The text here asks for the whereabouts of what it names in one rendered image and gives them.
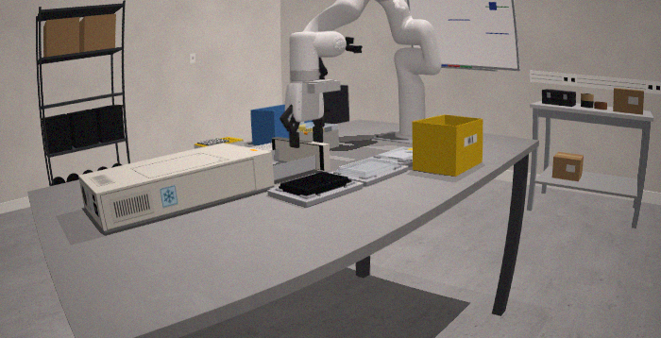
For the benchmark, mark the blue open-top box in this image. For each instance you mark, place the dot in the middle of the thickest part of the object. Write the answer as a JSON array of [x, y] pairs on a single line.
[[266, 124]]

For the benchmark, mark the yellow open-top box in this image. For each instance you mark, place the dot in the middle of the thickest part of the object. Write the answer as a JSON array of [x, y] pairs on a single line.
[[447, 144]]

